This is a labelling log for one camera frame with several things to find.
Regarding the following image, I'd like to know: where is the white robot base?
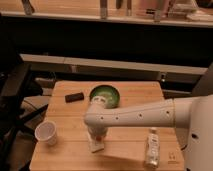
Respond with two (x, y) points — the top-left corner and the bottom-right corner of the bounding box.
(174, 95), (213, 171)

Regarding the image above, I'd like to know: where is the white sponge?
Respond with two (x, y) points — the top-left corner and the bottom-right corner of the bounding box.
(88, 137), (104, 153)

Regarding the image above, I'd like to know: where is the black office chair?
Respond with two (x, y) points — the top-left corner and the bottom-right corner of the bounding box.
(0, 40), (47, 171)

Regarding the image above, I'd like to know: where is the white plastic cup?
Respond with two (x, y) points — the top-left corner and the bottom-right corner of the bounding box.
(35, 121), (57, 146)

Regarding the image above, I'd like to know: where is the green bowl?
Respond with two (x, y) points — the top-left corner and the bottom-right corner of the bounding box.
(89, 85), (120, 108)

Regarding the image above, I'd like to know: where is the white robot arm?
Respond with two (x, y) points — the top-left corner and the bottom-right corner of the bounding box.
(84, 96), (175, 137)

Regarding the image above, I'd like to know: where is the black rectangular block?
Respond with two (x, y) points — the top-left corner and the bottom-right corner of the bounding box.
(65, 93), (84, 103)

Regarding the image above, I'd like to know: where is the clear plastic bottle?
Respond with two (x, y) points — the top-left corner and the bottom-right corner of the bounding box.
(145, 127), (160, 169)

